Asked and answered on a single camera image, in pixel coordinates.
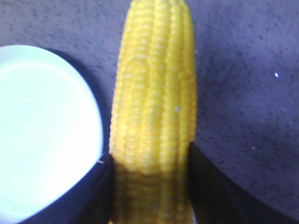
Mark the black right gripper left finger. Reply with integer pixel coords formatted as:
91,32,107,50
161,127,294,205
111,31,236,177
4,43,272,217
22,154,114,224

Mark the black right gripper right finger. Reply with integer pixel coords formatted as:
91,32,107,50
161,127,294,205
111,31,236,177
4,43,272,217
188,142,299,224

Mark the light blue round plate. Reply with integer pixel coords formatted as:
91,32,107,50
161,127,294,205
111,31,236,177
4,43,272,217
0,45,103,223

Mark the yellow plastic corn cob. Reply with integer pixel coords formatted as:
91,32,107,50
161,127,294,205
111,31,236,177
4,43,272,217
109,0,197,224

